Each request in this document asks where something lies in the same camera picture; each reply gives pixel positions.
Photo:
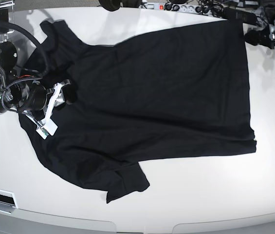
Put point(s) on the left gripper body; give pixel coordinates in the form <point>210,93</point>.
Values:
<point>264,37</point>

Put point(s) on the white power strip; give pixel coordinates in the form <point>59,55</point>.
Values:
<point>168,6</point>

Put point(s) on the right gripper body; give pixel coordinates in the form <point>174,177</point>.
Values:
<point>55,96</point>

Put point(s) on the black t-shirt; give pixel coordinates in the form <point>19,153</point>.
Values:
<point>179,92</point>

